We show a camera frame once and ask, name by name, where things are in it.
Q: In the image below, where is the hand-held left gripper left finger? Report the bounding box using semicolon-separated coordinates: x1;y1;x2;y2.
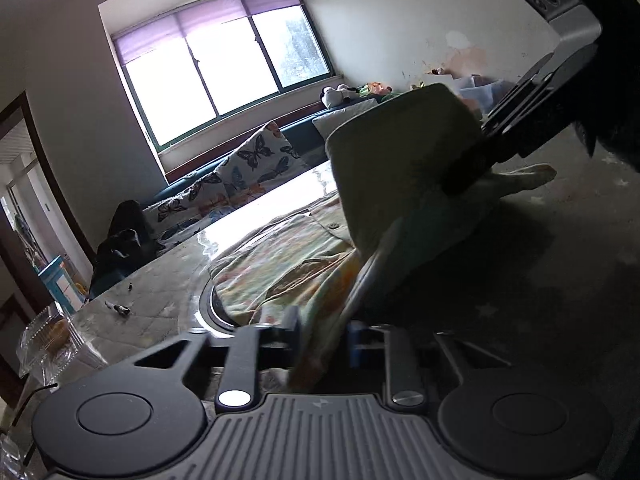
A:
134;306;302;409

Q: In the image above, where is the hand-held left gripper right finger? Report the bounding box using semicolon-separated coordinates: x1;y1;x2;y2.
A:
348;321;512;406

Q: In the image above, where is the grey pillow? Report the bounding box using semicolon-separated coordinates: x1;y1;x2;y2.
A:
312;98;382;140

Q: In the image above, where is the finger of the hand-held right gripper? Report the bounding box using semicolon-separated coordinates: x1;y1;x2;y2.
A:
440;132;496;196

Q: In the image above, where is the white paper box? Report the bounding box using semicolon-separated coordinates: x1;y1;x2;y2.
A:
419;72;507;112

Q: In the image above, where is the teal sofa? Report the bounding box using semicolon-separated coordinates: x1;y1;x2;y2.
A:
89;91;406;297

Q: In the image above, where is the purple roller blind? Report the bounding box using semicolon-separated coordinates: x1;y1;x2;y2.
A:
112;0;307;65

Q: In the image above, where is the window with green frame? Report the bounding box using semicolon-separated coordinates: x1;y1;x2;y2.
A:
111;0;335;155

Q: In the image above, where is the black cable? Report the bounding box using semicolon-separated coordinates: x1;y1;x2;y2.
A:
11;383;59;428

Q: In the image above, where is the pastel patterned button cardigan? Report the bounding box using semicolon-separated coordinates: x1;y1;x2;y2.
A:
207;82;558;392

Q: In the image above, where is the blue cabinet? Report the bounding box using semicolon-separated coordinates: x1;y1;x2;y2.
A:
36;255;88;317

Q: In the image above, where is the clear plastic clamshell container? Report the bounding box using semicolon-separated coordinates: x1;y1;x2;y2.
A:
16;304;108;388

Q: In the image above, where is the dark wooden door frame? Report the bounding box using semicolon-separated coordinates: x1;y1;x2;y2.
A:
0;90;99;311

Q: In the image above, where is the pink and green plush toy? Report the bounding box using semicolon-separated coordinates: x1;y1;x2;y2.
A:
357;81;403;100

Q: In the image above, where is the black round hotplate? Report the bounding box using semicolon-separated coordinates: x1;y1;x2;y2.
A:
199;280;243;335

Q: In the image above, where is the panda plush toy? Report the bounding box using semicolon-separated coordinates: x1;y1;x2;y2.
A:
320;83;362;109

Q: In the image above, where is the black bag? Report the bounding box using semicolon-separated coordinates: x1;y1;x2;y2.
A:
94;200;163;288

